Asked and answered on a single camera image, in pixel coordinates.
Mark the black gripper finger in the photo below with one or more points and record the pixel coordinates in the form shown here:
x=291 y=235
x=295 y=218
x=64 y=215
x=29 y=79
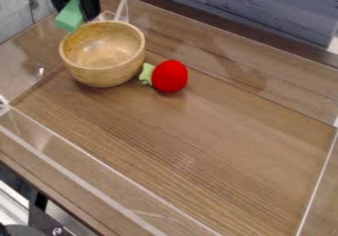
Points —
x=89 y=8

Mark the green rectangular block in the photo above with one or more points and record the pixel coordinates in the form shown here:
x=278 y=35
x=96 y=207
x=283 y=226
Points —
x=69 y=17

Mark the brown wooden bowl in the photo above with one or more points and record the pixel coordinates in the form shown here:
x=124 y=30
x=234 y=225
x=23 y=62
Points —
x=103 y=54

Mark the red plush strawberry toy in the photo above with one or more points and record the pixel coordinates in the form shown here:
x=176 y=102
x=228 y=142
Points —
x=167 y=76

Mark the clear acrylic tray wall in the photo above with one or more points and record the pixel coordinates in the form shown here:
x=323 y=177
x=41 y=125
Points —
x=231 y=158

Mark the black table frame bracket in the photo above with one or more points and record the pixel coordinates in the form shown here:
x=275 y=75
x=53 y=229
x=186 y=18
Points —
x=40 y=220

